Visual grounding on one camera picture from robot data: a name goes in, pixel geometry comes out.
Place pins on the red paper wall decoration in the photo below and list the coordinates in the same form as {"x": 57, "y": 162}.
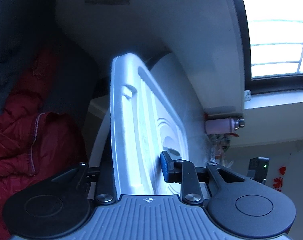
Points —
{"x": 277, "y": 183}

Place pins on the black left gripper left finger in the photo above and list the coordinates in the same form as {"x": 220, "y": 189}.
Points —
{"x": 78, "y": 180}

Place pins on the red puffy jacket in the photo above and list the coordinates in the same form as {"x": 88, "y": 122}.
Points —
{"x": 34, "y": 145}

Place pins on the white plastic box lid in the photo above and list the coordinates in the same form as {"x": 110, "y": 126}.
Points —
{"x": 143, "y": 124}

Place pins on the black device with green light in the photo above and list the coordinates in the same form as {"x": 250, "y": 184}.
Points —
{"x": 258, "y": 168}

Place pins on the window with dark frame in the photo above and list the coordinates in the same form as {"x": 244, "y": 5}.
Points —
{"x": 272, "y": 35}

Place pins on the white wall socket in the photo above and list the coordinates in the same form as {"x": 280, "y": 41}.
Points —
{"x": 247, "y": 95}

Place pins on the pink water bottle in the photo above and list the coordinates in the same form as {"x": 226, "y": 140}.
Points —
{"x": 223, "y": 126}

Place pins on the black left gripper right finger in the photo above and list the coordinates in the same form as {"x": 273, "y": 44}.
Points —
{"x": 190, "y": 177}

